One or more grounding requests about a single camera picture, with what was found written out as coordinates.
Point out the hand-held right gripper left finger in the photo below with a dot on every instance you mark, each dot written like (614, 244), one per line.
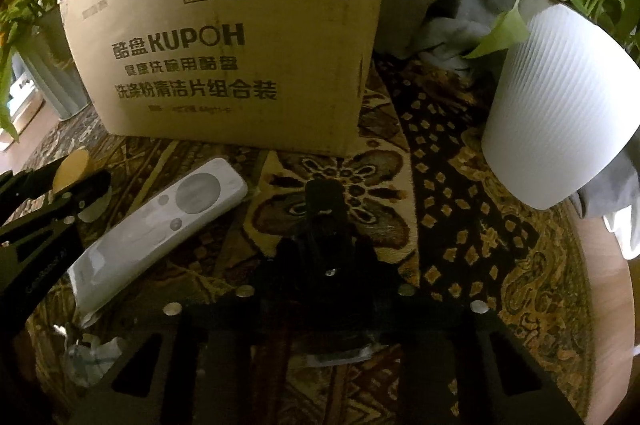
(285, 272)

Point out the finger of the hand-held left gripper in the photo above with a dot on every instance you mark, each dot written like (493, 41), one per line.
(60, 217)
(30, 187)

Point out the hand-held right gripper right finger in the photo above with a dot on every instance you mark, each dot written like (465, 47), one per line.
(371, 275)

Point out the tan round object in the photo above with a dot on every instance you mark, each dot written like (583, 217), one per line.
(72, 170)

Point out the black oblong object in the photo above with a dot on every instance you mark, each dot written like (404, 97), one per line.
(325, 195)

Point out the white remote control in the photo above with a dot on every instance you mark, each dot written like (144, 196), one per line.
(165, 215)

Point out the brown cardboard box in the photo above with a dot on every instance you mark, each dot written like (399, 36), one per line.
(225, 55)

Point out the crumpled clear plastic wrap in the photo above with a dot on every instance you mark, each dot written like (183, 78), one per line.
(95, 355)

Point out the patterned brown table rug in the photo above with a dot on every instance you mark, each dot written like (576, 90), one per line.
(450, 205)

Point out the grey ribbed vase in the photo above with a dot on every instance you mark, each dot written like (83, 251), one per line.
(55, 75)

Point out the white ribbed plant pot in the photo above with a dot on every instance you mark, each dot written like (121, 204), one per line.
(550, 105)

